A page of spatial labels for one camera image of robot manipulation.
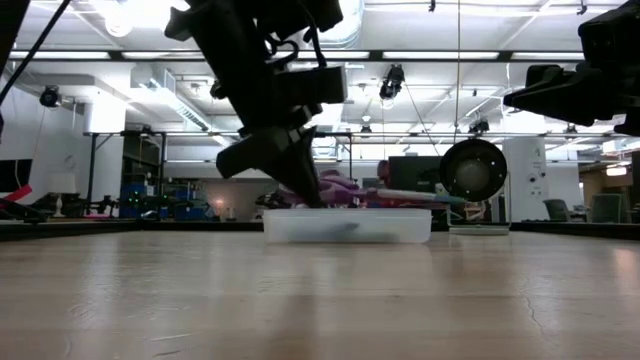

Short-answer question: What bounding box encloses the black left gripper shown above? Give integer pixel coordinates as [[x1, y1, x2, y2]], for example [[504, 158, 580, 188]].
[[215, 69, 325, 209]]

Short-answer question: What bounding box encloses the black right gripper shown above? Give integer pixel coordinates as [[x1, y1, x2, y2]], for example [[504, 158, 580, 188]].
[[503, 59, 640, 138]]

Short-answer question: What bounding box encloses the purple pen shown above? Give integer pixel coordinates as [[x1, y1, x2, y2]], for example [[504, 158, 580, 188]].
[[272, 168, 469, 209]]

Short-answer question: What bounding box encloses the clear plastic supply box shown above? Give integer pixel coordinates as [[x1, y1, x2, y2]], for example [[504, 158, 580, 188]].
[[263, 208, 434, 245]]

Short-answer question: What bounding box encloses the person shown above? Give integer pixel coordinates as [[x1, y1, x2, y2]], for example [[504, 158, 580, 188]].
[[376, 159, 394, 189]]

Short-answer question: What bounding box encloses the black monitor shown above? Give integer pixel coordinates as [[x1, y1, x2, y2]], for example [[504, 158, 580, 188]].
[[388, 155, 444, 194]]

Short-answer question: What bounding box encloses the dark flat screen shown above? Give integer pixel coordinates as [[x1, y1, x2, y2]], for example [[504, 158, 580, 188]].
[[0, 159, 34, 194]]

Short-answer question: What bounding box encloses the red angled bar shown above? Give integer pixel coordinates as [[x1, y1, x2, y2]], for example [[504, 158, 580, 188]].
[[0, 184, 32, 204]]

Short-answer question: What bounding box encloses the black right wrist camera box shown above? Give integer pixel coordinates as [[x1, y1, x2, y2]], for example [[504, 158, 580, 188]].
[[578, 13, 632, 69]]

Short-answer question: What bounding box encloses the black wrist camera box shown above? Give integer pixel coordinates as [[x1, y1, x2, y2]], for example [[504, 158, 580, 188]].
[[277, 63, 349, 107], [578, 13, 632, 69]]

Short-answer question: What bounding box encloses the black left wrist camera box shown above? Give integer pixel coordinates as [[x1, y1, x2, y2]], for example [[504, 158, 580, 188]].
[[277, 63, 349, 107]]

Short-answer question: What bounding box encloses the black overhead frame beam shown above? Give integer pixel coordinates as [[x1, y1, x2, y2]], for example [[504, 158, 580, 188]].
[[9, 48, 586, 63]]

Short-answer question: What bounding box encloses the silver ceiling air duct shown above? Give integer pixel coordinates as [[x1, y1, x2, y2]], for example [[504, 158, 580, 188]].
[[319, 0, 366, 49]]

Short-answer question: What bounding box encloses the black table edge rail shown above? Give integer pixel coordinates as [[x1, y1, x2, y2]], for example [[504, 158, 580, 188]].
[[0, 218, 640, 243]]

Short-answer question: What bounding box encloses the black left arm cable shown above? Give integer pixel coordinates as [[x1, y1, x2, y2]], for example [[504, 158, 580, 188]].
[[0, 0, 72, 105]]

